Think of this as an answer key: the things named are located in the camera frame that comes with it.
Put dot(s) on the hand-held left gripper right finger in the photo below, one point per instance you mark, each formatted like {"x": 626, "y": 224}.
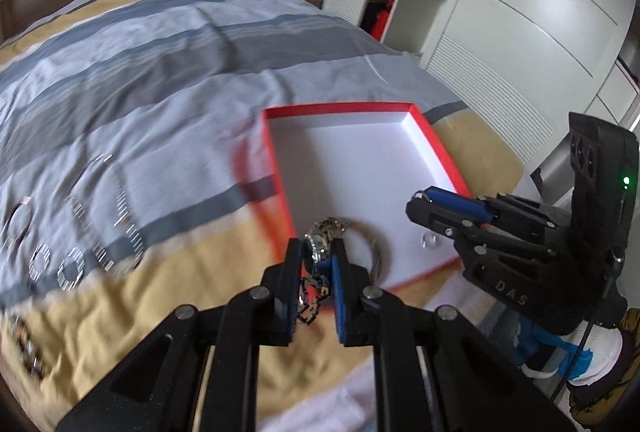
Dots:
{"x": 340, "y": 297}

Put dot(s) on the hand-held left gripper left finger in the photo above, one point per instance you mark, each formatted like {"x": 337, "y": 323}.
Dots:
{"x": 292, "y": 282}

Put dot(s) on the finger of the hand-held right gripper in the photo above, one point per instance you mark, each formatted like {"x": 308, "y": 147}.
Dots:
{"x": 435, "y": 217}
{"x": 460, "y": 202}

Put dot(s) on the red cardboard box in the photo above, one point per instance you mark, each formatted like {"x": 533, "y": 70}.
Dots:
{"x": 350, "y": 171}

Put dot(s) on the small clear bead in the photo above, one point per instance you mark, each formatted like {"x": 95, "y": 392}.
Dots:
{"x": 430, "y": 240}

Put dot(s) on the pale grey container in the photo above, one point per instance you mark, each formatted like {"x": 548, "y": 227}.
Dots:
{"x": 555, "y": 182}

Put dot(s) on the white blue sneaker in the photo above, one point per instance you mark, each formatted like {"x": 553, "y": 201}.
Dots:
{"x": 605, "y": 352}

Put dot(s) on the white wardrobe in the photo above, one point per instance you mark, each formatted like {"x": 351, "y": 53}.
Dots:
{"x": 525, "y": 11}

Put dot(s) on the red bag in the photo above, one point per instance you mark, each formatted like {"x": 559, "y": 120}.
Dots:
{"x": 383, "y": 21}

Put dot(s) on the dark brown shoe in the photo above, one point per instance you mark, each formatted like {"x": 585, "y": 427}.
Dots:
{"x": 600, "y": 412}

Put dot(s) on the striped bed blanket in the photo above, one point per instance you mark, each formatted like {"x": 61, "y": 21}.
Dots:
{"x": 150, "y": 61}

